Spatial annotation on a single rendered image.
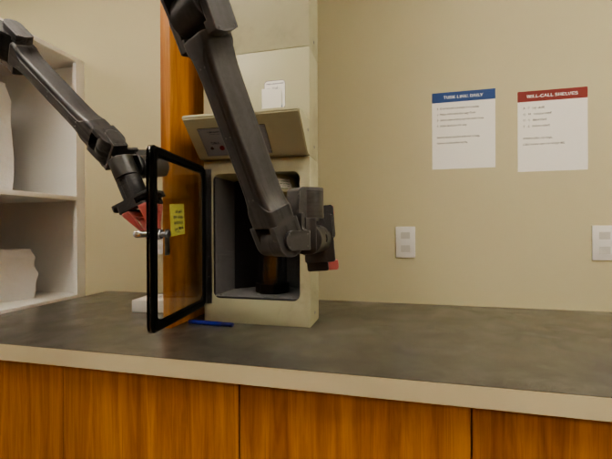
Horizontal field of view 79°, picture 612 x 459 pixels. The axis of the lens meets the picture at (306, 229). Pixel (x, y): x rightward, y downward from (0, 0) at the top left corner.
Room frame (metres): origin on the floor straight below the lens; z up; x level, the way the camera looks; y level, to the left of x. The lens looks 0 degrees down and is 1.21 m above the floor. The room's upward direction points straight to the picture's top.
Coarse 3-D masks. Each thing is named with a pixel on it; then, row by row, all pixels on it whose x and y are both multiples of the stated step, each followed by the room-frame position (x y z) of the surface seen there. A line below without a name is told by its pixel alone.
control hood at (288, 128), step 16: (256, 112) 0.93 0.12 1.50; (272, 112) 0.92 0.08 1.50; (288, 112) 0.91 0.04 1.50; (192, 128) 1.00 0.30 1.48; (272, 128) 0.95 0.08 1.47; (288, 128) 0.95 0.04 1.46; (304, 128) 0.96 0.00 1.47; (272, 144) 0.99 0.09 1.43; (288, 144) 0.98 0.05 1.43; (304, 144) 0.97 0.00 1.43
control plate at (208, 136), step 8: (200, 128) 0.99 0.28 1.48; (208, 128) 0.99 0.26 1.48; (216, 128) 0.98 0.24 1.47; (264, 128) 0.96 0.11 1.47; (200, 136) 1.01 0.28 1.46; (208, 136) 1.00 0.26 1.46; (216, 136) 1.00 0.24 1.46; (264, 136) 0.97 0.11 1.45; (208, 144) 1.02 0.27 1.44; (216, 144) 1.02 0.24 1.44; (224, 144) 1.01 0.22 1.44; (208, 152) 1.04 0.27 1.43; (216, 152) 1.04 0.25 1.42; (224, 152) 1.03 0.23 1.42
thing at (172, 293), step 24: (168, 168) 0.86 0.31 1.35; (168, 192) 0.85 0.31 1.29; (192, 192) 0.99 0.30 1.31; (168, 216) 0.85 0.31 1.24; (192, 216) 0.99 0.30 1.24; (192, 240) 0.98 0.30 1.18; (168, 264) 0.85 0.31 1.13; (192, 264) 0.98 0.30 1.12; (168, 288) 0.85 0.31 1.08; (192, 288) 0.98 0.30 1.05; (168, 312) 0.85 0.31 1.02
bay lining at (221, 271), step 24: (216, 192) 1.09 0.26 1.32; (240, 192) 1.23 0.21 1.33; (216, 216) 1.09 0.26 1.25; (240, 216) 1.23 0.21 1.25; (216, 240) 1.09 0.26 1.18; (240, 240) 1.22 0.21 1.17; (216, 264) 1.09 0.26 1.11; (240, 264) 1.22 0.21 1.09; (288, 264) 1.27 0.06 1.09; (216, 288) 1.09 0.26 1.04
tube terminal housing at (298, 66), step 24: (288, 48) 1.03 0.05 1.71; (240, 72) 1.06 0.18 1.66; (264, 72) 1.05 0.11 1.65; (288, 72) 1.03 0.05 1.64; (312, 72) 1.06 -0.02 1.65; (288, 96) 1.03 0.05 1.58; (312, 96) 1.05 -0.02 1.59; (312, 120) 1.05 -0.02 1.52; (312, 144) 1.05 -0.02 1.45; (216, 168) 1.08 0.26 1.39; (288, 168) 1.03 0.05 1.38; (312, 168) 1.05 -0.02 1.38; (312, 288) 1.04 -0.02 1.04; (216, 312) 1.08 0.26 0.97; (240, 312) 1.06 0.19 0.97; (264, 312) 1.05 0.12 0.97; (288, 312) 1.03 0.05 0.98; (312, 312) 1.04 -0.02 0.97
